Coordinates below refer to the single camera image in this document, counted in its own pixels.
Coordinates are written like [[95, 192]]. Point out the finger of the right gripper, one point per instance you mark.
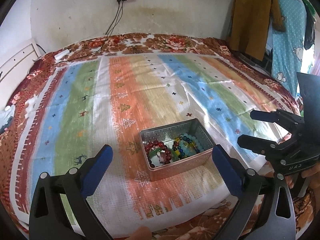
[[258, 145], [280, 117]]

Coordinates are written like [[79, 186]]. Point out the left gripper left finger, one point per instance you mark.
[[48, 218]]

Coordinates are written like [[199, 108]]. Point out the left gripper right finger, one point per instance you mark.
[[276, 219]]

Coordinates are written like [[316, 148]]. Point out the green jade bangle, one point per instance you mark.
[[164, 155]]

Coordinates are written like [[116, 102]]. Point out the silver metal tin box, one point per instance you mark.
[[189, 140]]

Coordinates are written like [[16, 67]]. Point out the person's left hand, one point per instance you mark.
[[142, 233]]

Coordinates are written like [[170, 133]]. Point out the floral red bedsheet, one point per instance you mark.
[[202, 226]]

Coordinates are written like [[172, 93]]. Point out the blue cartoon curtain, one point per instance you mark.
[[288, 46]]

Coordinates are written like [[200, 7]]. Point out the striped colourful blanket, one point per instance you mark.
[[67, 115]]

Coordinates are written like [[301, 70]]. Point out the brown hanging jacket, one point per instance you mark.
[[250, 23]]

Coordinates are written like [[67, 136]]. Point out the white cabinet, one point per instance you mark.
[[15, 66]]

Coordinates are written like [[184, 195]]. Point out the white charger adapter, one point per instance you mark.
[[62, 54]]

